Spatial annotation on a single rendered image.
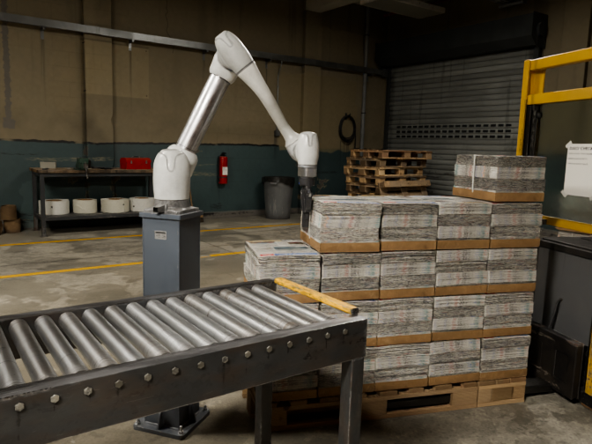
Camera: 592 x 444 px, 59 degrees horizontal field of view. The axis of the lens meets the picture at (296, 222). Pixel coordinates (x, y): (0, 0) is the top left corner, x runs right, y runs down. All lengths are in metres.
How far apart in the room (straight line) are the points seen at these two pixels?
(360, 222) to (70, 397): 1.54
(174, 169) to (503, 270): 1.67
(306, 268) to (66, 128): 6.67
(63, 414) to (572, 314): 2.79
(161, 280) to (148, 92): 6.81
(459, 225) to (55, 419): 1.98
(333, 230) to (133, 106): 6.85
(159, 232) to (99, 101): 6.43
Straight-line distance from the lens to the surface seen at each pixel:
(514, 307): 2.95
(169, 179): 2.33
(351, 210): 2.38
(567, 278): 3.41
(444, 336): 2.76
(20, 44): 8.65
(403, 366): 2.70
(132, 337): 1.50
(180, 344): 1.40
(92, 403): 1.27
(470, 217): 2.69
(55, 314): 1.71
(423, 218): 2.56
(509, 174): 2.80
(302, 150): 2.45
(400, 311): 2.60
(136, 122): 8.94
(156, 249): 2.39
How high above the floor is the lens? 1.30
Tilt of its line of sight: 8 degrees down
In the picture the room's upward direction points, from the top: 2 degrees clockwise
